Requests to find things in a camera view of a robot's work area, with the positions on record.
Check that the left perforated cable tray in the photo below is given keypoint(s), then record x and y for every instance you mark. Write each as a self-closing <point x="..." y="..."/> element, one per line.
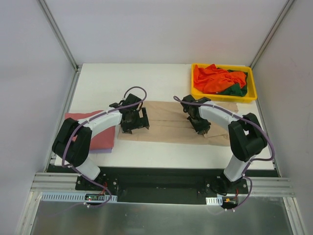
<point x="77" y="197"/>

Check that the folded purple t shirt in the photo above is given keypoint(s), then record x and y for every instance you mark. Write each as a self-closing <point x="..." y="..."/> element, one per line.
<point x="100" y="151"/>

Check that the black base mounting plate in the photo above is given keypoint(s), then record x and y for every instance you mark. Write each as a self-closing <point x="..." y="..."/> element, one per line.
<point x="154" y="185"/>

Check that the perforated cable tray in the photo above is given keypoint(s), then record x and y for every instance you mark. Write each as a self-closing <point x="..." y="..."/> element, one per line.
<point x="214" y="201"/>
<point x="77" y="197"/>

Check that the right perforated cable tray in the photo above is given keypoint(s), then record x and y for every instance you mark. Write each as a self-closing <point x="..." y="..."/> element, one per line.
<point x="214" y="201"/>

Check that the aluminium frame post right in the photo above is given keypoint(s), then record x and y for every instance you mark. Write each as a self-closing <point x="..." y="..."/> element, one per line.
<point x="274" y="28"/>

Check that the aluminium front frame rail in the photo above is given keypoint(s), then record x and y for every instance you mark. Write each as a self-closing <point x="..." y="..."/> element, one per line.
<point x="65" y="182"/>

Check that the aluminium frame post left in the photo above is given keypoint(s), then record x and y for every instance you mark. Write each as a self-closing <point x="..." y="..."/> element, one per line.
<point x="58" y="34"/>

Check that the beige t shirt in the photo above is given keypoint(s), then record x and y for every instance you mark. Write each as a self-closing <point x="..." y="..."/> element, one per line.
<point x="169" y="124"/>

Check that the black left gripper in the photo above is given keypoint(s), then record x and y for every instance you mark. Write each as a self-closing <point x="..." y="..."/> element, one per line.
<point x="136" y="123"/>

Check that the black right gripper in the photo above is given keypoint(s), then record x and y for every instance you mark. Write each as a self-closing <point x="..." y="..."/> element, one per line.
<point x="200" y="125"/>

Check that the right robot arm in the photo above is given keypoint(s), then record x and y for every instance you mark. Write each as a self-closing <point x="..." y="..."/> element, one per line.
<point x="247" y="139"/>

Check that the folded red t shirt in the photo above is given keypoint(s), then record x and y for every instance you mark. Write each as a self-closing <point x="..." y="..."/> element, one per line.
<point x="103" y="140"/>

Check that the orange t shirt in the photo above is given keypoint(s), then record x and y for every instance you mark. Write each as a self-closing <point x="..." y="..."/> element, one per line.
<point x="212" y="80"/>

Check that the aluminium frame rail left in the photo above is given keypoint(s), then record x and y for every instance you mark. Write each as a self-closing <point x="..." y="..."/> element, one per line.
<point x="66" y="102"/>

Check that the green t shirt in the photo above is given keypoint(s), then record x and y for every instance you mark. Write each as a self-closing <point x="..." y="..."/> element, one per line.
<point x="236" y="89"/>

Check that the aluminium frame rail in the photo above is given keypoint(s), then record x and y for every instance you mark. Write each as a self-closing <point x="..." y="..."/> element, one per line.
<point x="65" y="182"/>
<point x="66" y="102"/>

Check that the aluminium frame post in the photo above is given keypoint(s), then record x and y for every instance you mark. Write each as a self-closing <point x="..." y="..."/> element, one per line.
<point x="58" y="34"/>
<point x="274" y="28"/>

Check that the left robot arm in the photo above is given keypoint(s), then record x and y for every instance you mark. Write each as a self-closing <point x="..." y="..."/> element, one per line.
<point x="73" y="140"/>

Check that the yellow plastic bin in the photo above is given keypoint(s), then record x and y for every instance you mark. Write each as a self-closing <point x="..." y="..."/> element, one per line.
<point x="251" y="89"/>

